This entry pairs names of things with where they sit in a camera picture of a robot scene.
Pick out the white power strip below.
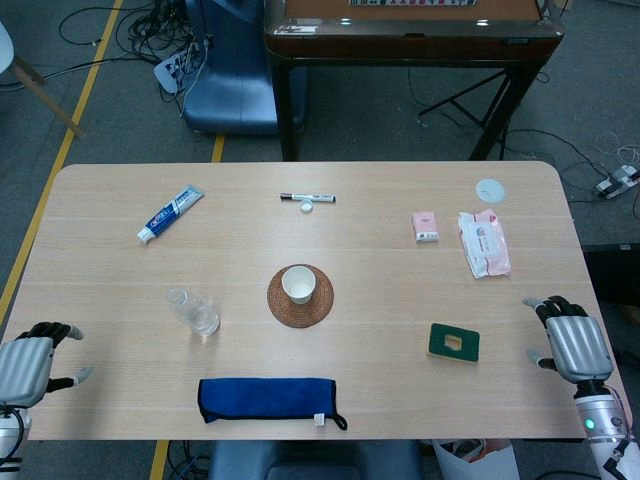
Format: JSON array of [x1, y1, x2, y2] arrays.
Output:
[[153, 47, 201, 94]]

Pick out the white paper bag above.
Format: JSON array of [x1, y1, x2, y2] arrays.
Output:
[[431, 438, 521, 480]]

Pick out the pink white wet wipes pack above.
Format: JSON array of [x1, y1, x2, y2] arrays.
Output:
[[457, 209, 513, 279]]

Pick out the dark wooden mahjong table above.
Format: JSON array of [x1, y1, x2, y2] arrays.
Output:
[[263, 0, 561, 162]]

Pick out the white round plastic lid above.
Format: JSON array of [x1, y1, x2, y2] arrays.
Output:
[[475, 178, 506, 204]]

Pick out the white black marker pen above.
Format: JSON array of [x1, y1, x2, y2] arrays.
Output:
[[279, 191, 337, 204]]

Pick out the brown woven round coaster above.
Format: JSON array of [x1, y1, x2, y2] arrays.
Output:
[[266, 263, 335, 329]]

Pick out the black cable tangle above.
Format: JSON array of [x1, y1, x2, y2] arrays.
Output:
[[59, 0, 201, 66]]

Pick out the black floor cable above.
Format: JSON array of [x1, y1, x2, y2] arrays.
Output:
[[504, 128, 621, 201]]

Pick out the white paper cup leaf print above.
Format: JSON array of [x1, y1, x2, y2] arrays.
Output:
[[281, 265, 317, 305]]

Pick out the blue towel black trim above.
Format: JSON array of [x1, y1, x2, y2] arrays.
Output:
[[197, 377, 348, 431]]

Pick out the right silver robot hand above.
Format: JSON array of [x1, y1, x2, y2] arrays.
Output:
[[522, 295, 615, 385]]

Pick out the white coiled cable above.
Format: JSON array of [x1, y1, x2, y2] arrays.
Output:
[[597, 130, 640, 167]]

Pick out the green yellow sponge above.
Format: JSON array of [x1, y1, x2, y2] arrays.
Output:
[[425, 322, 481, 367]]

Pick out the white chair wooden legs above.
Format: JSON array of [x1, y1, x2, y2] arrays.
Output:
[[0, 20, 86, 139]]

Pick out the pink tissue pack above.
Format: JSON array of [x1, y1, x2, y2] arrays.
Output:
[[411, 210, 440, 244]]

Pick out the blue chair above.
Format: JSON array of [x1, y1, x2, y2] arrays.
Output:
[[182, 0, 307, 136]]

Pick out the transparent plastic bottle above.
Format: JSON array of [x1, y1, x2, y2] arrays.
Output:
[[167, 288, 222, 337]]

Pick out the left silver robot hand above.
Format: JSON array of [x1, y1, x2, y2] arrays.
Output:
[[0, 322, 95, 407]]

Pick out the grey power strip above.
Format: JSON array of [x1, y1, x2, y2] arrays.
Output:
[[593, 167, 640, 199]]

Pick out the blue white toothpaste tube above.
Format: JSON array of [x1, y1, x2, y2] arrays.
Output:
[[136, 184, 206, 245]]

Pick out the black equipment case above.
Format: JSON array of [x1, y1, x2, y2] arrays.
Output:
[[582, 243, 640, 306]]

